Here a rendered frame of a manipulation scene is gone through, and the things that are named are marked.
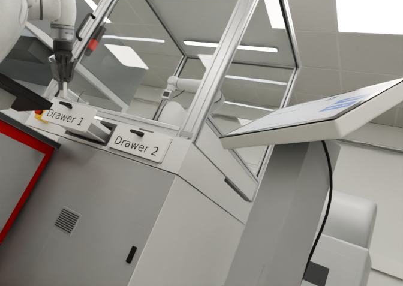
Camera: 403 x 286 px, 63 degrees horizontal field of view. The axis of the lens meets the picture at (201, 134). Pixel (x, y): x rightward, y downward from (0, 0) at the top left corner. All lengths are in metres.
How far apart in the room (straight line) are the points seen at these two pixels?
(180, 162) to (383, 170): 3.55
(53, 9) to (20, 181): 0.74
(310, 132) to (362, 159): 3.78
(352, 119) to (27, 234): 1.37
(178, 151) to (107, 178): 0.33
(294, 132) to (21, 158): 1.17
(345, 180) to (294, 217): 3.60
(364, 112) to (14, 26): 0.96
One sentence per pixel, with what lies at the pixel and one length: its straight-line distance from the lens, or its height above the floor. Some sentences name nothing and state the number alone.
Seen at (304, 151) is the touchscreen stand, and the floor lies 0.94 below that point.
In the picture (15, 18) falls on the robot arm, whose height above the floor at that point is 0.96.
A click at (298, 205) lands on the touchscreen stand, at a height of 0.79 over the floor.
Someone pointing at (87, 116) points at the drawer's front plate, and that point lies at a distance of 1.46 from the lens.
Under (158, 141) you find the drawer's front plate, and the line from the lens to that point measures 1.35.
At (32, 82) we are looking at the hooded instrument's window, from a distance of 2.41.
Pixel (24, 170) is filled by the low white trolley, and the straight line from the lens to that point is 1.64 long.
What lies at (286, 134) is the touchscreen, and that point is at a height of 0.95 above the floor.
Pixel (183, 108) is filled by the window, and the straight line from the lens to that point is 1.42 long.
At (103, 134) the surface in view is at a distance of 1.53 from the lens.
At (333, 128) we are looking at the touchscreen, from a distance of 0.80.
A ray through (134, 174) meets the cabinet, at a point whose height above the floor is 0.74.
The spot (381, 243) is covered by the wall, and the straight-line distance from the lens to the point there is 4.35.
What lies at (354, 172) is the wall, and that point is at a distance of 4.55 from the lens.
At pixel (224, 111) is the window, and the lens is 1.53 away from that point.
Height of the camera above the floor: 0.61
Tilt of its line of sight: 16 degrees up
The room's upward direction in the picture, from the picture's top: 23 degrees clockwise
